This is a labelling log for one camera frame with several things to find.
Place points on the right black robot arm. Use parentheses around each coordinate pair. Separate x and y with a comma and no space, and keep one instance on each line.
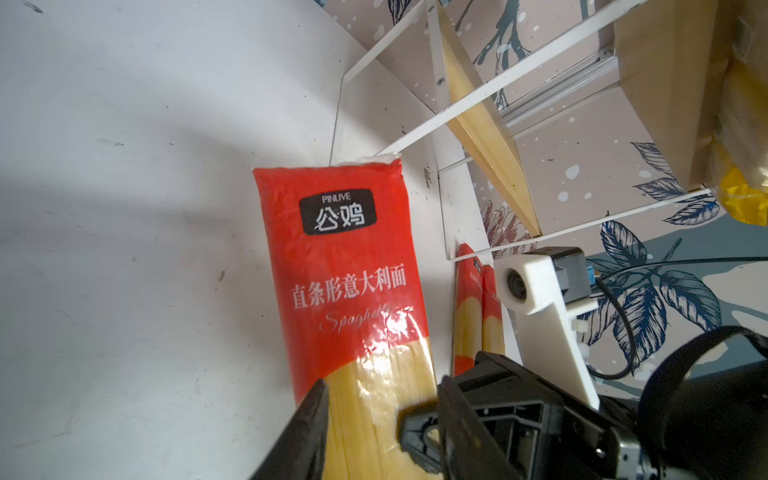
(709,427)

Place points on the red pasta bag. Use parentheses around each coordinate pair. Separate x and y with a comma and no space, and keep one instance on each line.
(492,322)
(467,322)
(352,310)

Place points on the wooden two-tier shelf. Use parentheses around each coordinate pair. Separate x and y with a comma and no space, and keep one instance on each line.
(590,163)

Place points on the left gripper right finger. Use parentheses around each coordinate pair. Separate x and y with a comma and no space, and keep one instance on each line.
(468,451)

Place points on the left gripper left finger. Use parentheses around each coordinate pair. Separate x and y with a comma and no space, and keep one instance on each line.
(299,452)

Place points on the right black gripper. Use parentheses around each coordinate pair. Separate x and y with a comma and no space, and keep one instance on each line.
(544,432)

